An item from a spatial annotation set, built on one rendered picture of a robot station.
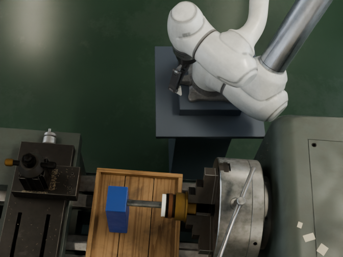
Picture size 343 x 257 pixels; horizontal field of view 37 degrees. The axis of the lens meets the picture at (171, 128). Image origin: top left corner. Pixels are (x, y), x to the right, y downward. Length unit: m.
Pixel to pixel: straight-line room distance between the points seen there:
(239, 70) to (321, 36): 2.08
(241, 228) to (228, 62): 0.45
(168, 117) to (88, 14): 1.44
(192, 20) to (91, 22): 1.95
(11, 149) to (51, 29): 1.55
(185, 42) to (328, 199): 0.58
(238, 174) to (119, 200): 0.36
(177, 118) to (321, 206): 0.82
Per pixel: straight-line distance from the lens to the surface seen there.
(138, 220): 1.77
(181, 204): 1.54
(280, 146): 1.53
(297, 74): 3.23
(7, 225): 1.73
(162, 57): 2.24
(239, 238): 1.47
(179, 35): 1.44
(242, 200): 1.36
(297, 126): 1.56
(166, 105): 2.11
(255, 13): 1.51
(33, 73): 3.14
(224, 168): 1.51
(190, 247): 1.77
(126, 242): 1.75
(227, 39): 1.42
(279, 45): 1.80
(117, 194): 1.56
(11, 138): 1.89
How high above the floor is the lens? 2.57
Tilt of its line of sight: 62 degrees down
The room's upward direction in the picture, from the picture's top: 7 degrees clockwise
